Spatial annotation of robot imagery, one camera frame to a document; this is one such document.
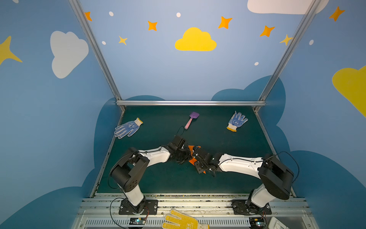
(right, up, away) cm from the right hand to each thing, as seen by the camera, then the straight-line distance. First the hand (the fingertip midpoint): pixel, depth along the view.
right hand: (198, 163), depth 88 cm
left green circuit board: (-33, -25, -16) cm, 44 cm away
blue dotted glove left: (-58, +19, +19) cm, 64 cm away
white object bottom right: (+36, -24, -19) cm, 47 cm away
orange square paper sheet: (-4, +1, +2) cm, 4 cm away
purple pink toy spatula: (-2, +31, +28) cm, 42 cm away
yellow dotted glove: (-8, -24, -18) cm, 31 cm away
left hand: (-2, +4, 0) cm, 4 cm away
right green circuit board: (+28, -26, -16) cm, 42 cm away
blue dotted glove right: (+33, +27, +26) cm, 50 cm away
